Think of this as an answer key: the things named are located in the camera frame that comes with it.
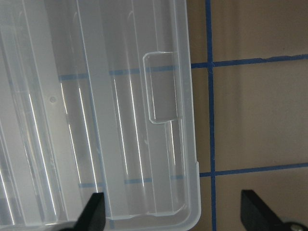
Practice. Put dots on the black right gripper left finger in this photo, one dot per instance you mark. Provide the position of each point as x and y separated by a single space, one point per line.
93 217

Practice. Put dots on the clear plastic box lid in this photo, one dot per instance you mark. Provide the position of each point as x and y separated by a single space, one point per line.
96 96

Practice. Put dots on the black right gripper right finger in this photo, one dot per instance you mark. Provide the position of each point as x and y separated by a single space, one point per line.
255 215

